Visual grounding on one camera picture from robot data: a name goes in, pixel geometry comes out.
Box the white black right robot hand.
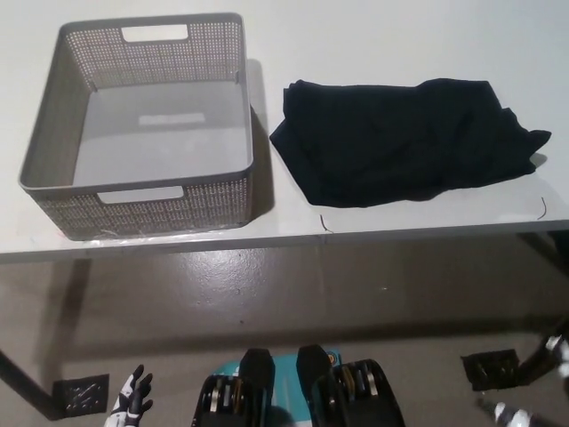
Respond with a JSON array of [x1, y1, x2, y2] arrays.
[[476, 334, 569, 427]]

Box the grey perforated plastic basket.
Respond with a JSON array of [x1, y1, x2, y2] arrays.
[[17, 12, 258, 243]]

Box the black robot body block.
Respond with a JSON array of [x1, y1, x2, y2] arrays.
[[195, 348, 277, 427], [296, 344, 406, 427]]

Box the black t-shirt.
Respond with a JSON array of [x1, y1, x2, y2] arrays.
[[268, 77, 553, 209]]

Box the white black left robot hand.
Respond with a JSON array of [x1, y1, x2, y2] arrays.
[[105, 364, 155, 427]]

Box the clear tape strip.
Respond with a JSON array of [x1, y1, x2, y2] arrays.
[[88, 227, 152, 245]]

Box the black floor foot plate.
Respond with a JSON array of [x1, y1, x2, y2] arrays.
[[52, 374, 110, 422], [460, 349, 522, 393]]

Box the black table leg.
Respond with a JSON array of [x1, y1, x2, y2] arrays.
[[0, 347, 60, 410]]

